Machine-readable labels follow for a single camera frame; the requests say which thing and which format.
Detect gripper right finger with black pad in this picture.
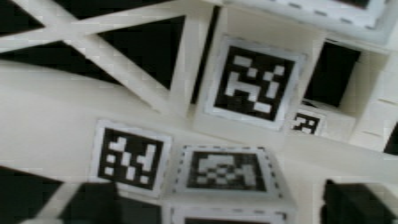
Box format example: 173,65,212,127
319,180,398,224

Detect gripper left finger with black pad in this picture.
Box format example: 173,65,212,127
19,181,122,224

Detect white tagged cube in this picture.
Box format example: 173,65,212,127
161,145,296,224
225,0,398,44

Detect white chair back frame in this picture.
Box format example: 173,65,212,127
0,0,398,224

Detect white chair seat part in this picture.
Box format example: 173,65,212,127
193,0,398,151

